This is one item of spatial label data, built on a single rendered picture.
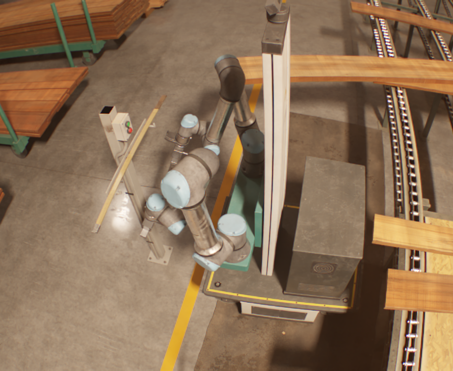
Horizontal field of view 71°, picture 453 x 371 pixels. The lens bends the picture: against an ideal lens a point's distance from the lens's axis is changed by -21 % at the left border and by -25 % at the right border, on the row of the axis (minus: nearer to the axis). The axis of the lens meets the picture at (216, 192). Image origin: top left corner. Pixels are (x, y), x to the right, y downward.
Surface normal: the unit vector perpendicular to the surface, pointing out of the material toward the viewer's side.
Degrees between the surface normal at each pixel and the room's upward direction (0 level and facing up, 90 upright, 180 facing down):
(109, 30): 90
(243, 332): 0
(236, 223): 8
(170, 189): 82
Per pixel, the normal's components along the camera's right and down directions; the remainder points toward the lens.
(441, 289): -0.08, -0.61
